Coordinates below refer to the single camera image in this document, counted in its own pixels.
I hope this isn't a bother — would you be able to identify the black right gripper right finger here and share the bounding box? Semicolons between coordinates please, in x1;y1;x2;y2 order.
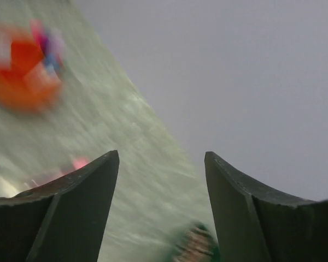
204;152;328;261

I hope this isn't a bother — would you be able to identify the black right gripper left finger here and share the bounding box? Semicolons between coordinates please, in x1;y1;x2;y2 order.
0;150;119;262

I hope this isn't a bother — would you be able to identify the blue capped white marker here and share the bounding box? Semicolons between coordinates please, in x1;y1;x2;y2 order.
43;53;61;74

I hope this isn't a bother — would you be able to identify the light purple highlighter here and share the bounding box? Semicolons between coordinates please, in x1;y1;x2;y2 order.
47;29;65;59

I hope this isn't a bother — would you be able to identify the pink capped black highlighter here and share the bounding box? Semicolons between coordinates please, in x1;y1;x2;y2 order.
30;20;48;53

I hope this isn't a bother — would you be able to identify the pink black rolled band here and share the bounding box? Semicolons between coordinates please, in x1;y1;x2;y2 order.
173;228;215;262

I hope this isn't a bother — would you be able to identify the green compartment tray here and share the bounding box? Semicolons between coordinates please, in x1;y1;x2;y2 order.
164;221;221;262

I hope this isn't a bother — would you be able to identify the orange round divided container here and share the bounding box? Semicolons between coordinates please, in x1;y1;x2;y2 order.
0;25;64;112

